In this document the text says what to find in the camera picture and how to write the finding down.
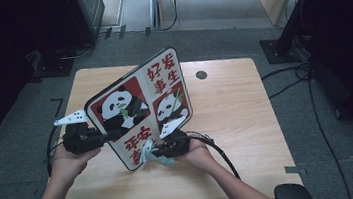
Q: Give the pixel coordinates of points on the person's right hand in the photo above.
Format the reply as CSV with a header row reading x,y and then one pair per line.
x,y
201,155

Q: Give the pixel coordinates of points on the person's left hand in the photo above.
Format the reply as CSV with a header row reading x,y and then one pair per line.
x,y
66,167

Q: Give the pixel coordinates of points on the black cabinet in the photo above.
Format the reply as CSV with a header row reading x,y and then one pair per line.
x,y
85,12

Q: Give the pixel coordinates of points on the black floor stand base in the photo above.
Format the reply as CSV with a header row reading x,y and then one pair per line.
x,y
55,66

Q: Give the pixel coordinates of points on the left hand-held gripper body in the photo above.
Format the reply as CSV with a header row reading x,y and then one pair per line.
x,y
80,140

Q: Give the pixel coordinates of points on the dark round table grommet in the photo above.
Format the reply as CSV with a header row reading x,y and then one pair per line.
x,y
201,75

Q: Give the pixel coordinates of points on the black metal stand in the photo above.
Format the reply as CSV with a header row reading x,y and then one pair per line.
x,y
281,49

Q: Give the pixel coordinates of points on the panda print board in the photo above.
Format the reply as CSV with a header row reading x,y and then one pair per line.
x,y
136,90

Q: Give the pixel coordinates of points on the grey floor tape strip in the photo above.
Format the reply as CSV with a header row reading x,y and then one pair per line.
x,y
294,169

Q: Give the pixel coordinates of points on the black floor tape strip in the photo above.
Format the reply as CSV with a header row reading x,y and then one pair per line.
x,y
123,31
148,31
108,33

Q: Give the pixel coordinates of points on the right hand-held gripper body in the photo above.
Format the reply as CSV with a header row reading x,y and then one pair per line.
x,y
178,144

